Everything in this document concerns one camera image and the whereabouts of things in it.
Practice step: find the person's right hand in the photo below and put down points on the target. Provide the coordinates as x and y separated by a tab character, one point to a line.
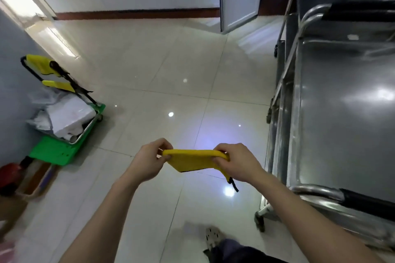
242	164

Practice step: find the person's left hand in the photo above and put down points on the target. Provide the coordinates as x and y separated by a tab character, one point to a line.
148	162

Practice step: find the person's right thumb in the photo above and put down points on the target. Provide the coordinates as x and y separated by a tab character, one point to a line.
223	165

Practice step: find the person's left thumb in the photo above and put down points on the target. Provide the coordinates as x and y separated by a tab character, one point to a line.
165	159

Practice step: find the person's right forearm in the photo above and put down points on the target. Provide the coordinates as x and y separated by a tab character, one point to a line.
305	225

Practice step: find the person's left forearm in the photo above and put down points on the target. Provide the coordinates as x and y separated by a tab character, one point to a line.
105	222

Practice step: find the person's patterned shoe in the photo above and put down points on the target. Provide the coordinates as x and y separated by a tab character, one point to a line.
213	238

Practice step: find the steel tray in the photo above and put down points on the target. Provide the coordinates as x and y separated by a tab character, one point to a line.
80	135

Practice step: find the person's dark trouser leg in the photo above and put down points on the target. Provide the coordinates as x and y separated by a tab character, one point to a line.
240	255

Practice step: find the white plastic bags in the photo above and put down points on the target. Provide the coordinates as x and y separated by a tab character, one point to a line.
66	115

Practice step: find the stainless steel trolley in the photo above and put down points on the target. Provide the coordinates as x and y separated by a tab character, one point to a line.
339	118

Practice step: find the brown cardboard box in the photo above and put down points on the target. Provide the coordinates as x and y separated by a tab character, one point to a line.
38	179

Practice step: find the red container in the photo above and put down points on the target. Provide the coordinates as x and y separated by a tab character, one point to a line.
9	176

